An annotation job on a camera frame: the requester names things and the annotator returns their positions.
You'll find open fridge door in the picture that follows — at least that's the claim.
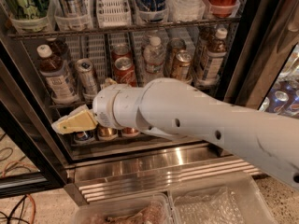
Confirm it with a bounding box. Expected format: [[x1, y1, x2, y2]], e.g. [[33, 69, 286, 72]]
[[0, 39, 67, 198]]

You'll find right clear plastic bin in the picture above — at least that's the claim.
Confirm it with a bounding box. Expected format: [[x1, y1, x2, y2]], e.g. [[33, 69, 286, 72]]
[[168, 172, 278, 224]]

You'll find red can bottom shelf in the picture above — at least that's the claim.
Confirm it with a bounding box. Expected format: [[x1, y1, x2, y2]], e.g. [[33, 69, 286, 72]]
[[121, 127, 139, 137]]

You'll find orange cable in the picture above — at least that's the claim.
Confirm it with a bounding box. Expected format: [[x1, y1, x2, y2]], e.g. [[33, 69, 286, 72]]
[[0, 161, 37, 224]]

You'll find rear gold can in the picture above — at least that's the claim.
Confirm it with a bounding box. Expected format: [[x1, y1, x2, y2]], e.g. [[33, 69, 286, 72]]
[[166, 37, 186, 70]]

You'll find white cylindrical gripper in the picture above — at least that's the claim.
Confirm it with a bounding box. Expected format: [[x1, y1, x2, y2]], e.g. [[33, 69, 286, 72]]
[[51, 77, 131, 134]]

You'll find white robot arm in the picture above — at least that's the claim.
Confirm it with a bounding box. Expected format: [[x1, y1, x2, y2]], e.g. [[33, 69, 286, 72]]
[[52, 78, 299, 189]]

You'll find front gold can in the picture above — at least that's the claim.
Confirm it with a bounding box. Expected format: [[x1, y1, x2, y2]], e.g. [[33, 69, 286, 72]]
[[170, 50, 192, 80]]

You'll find blue pepsi can bottom shelf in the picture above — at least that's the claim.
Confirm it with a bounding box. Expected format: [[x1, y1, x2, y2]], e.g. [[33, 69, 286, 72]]
[[74, 131, 94, 143]]

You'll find steel fridge base grille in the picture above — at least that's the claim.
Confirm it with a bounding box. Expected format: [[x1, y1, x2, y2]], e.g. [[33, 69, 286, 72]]
[[64, 143, 261, 206]]

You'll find front red coca-cola can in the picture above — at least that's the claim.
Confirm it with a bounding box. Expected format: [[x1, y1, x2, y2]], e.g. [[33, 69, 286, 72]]
[[113, 57, 137, 87]]

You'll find clear water bottle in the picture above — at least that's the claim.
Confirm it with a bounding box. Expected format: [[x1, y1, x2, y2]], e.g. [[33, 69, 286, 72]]
[[143, 36, 165, 83]]

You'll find silver redbull can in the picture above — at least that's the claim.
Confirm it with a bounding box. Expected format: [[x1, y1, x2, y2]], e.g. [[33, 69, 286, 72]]
[[75, 59, 100, 101]]

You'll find gold can bottom shelf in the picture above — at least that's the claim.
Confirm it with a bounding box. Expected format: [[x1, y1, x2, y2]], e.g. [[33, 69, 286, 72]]
[[97, 126, 118, 140]]

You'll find front left tea bottle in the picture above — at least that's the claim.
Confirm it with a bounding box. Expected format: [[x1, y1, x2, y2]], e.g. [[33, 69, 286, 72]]
[[36, 45, 78, 105]]

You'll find left clear plastic bin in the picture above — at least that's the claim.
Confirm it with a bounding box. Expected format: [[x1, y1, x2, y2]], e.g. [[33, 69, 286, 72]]
[[71, 193, 174, 224]]

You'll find green can top shelf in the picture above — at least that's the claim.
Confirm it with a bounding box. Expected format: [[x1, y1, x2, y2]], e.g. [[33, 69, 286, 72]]
[[5, 0, 50, 21]]

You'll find clear plastic bin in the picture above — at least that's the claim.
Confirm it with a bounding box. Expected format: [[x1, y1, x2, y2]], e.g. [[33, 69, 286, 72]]
[[71, 193, 174, 224], [168, 172, 278, 224]]

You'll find tea bottle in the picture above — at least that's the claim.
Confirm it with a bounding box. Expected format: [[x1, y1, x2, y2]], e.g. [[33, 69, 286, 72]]
[[36, 45, 78, 105], [200, 27, 228, 80]]

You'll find front right tea bottle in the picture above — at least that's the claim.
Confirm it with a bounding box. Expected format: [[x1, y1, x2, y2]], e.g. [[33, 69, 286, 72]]
[[200, 27, 228, 80]]

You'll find rear red coca-cola can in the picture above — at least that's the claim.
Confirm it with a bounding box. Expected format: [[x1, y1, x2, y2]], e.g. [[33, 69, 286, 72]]
[[111, 44, 132, 61]]

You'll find empty white basket top shelf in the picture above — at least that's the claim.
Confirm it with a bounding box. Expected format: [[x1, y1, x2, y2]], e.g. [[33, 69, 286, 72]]
[[96, 0, 132, 28]]

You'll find black cable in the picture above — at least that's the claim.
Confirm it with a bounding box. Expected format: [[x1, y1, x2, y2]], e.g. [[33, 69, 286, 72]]
[[0, 133, 29, 224]]

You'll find pepsi can right fridge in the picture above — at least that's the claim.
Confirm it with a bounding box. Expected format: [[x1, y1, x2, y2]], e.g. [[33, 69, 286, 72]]
[[267, 91, 289, 114]]

